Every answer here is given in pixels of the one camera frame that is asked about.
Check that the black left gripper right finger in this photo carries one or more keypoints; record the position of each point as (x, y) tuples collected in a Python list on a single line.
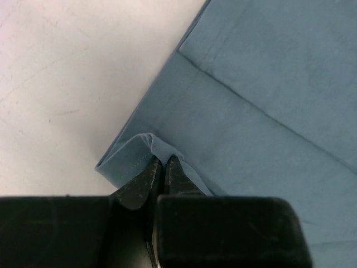
[(176, 182)]

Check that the blue t shirt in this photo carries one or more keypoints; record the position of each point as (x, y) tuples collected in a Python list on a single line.
[(259, 98)]

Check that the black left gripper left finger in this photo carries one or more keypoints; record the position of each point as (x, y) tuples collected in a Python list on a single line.
[(142, 188)]

